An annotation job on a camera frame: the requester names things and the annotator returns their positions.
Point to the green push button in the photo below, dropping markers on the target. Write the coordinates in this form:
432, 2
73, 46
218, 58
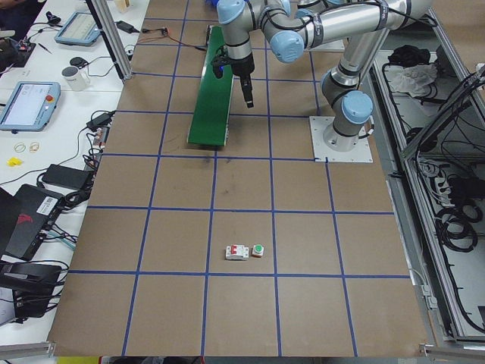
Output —
257, 251

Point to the teach pendant with screen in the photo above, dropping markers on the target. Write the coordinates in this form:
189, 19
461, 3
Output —
30, 106

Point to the white mug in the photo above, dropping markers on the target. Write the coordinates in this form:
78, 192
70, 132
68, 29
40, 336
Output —
76, 79

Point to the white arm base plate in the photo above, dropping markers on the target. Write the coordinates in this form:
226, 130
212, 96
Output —
329, 146

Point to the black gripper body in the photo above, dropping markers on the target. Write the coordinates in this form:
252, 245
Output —
242, 67

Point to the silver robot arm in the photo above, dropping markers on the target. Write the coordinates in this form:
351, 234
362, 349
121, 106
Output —
363, 23

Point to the green conveyor belt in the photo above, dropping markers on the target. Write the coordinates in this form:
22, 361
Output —
209, 126

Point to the aluminium frame post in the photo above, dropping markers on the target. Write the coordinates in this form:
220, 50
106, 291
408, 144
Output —
105, 23

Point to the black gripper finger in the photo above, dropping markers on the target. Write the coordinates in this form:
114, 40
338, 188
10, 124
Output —
246, 87

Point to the black computer mouse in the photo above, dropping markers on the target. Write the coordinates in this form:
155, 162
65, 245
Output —
79, 62

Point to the black power adapter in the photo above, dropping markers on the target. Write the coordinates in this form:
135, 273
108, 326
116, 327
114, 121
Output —
102, 120

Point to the white red circuit breaker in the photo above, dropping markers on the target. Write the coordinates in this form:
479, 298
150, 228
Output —
237, 252

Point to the black laptop power brick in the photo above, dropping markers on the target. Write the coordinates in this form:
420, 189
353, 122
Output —
71, 178

